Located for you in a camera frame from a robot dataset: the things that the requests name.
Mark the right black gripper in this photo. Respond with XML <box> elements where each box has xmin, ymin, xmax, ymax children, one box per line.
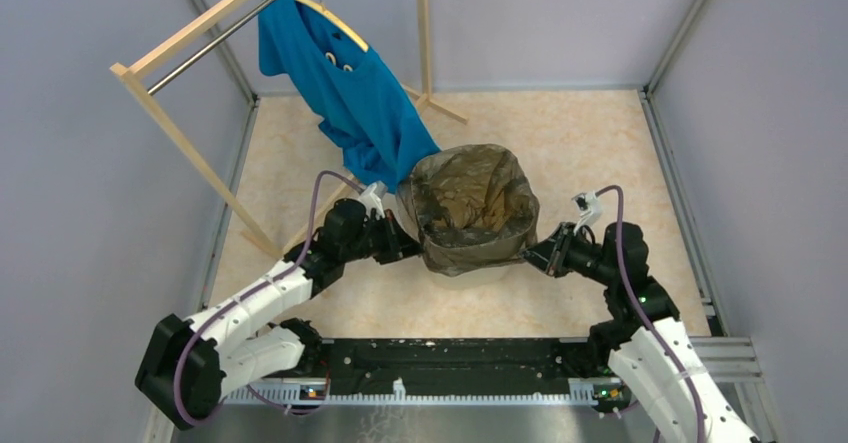
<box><xmin>517</xmin><ymin>220</ymin><xmax>618</xmax><ymax>286</ymax></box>

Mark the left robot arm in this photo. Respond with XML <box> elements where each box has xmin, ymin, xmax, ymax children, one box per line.
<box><xmin>134</xmin><ymin>198</ymin><xmax>422</xmax><ymax>430</ymax></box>

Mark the wooden clothes hanger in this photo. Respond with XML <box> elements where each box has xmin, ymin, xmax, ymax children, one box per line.
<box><xmin>295</xmin><ymin>0</ymin><xmax>370</xmax><ymax>53</ymax></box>

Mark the wooden clothes rack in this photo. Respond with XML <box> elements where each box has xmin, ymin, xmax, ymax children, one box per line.
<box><xmin>109</xmin><ymin>0</ymin><xmax>469</xmax><ymax>260</ymax></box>

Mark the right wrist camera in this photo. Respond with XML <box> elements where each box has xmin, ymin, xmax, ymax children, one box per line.
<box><xmin>572</xmin><ymin>192</ymin><xmax>603</xmax><ymax>234</ymax></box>

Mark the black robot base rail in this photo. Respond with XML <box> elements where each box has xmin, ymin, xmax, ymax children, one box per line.
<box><xmin>259</xmin><ymin>337</ymin><xmax>654</xmax><ymax>398</ymax></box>

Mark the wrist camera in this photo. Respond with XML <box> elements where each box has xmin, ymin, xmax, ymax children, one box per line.
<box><xmin>357</xmin><ymin>181</ymin><xmax>388</xmax><ymax>219</ymax></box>
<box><xmin>572</xmin><ymin>192</ymin><xmax>603</xmax><ymax>234</ymax></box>

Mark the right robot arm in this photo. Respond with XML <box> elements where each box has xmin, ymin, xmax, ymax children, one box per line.
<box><xmin>521</xmin><ymin>222</ymin><xmax>760</xmax><ymax>442</ymax></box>

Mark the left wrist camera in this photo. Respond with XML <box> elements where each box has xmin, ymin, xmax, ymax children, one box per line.
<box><xmin>357</xmin><ymin>181</ymin><xmax>388</xmax><ymax>219</ymax></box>

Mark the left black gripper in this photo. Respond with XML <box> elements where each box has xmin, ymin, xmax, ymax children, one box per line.
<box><xmin>341</xmin><ymin>208</ymin><xmax>425</xmax><ymax>264</ymax></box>

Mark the blue t-shirt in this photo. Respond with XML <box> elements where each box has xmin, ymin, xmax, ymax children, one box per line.
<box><xmin>258</xmin><ymin>0</ymin><xmax>440</xmax><ymax>190</ymax></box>

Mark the cream plastic trash bin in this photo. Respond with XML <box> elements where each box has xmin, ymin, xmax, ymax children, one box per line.
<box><xmin>431</xmin><ymin>266</ymin><xmax>511</xmax><ymax>291</ymax></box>

